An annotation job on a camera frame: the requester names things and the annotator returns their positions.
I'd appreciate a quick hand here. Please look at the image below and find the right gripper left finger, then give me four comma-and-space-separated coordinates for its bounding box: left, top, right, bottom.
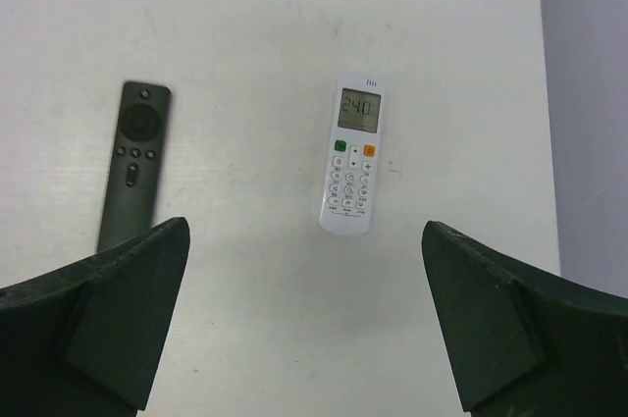
1, 217, 190, 416

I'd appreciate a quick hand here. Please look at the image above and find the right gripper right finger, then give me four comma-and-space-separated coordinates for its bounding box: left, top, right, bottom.
421, 221, 627, 416

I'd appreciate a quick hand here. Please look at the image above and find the black slim remote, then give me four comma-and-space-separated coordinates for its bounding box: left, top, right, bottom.
96, 81, 172, 252

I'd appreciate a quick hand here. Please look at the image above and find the white air conditioner remote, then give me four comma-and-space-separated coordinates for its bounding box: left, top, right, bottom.
319, 74, 387, 236

